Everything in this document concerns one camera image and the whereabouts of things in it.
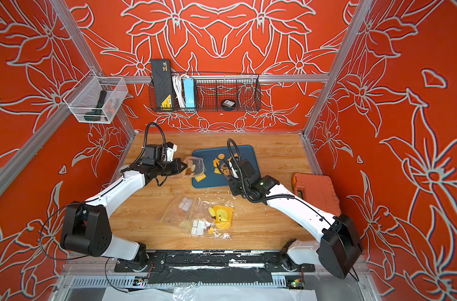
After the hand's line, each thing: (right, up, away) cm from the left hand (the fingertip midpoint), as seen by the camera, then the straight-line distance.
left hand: (187, 164), depth 87 cm
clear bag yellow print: (+11, -25, -3) cm, 28 cm away
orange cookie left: (+12, 0, +16) cm, 20 cm away
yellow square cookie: (+5, -8, +10) cm, 14 cm away
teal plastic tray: (+22, +4, +20) cm, 30 cm away
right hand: (+20, -8, -6) cm, 22 cm away
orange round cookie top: (+15, +3, +20) cm, 26 cm away
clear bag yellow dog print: (+3, -3, +10) cm, 11 cm away
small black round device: (+19, +31, +9) cm, 38 cm away
